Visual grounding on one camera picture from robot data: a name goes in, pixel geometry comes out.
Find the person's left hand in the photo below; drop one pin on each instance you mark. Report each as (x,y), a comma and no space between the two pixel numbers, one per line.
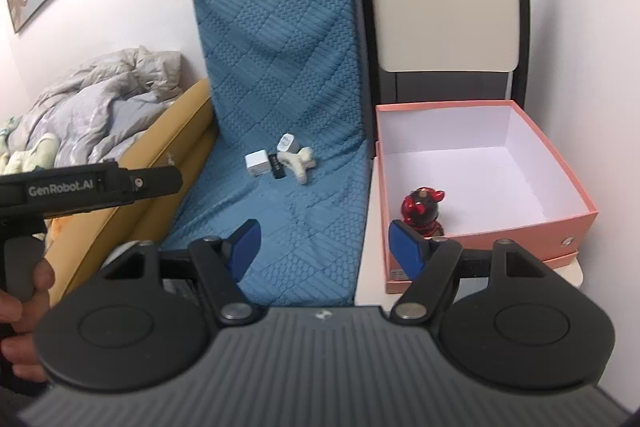
(42,287)

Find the white cube charger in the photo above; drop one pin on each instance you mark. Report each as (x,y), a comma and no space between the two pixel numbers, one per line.
(257,164)

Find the white tall charger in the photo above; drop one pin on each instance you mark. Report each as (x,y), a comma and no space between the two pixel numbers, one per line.
(287,143)

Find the cream plush toy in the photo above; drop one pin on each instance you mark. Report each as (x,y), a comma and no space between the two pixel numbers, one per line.
(300,162)

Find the small black device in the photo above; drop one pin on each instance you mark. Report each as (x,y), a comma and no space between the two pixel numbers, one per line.
(276,166)

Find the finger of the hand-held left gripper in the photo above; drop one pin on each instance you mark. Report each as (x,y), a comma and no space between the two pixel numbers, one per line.
(150,183)

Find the floral cloth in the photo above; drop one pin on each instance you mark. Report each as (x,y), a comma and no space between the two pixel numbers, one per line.
(22,152)

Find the cream folding chair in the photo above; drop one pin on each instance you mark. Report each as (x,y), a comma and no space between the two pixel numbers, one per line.
(445,7)

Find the grey crumpled duvet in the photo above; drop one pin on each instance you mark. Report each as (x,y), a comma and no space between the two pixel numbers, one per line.
(95,102)

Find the blue textured cushion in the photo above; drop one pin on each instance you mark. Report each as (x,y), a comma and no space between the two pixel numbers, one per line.
(280,57)

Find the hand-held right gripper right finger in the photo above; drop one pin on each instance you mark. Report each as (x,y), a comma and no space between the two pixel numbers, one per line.
(405,248)

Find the pink cardboard box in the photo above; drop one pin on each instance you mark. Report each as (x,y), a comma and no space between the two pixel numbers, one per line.
(540,227)

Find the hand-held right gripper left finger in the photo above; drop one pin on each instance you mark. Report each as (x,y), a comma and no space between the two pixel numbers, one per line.
(245,243)

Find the red black figurine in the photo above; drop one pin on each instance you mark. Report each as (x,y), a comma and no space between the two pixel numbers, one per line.
(424,207)

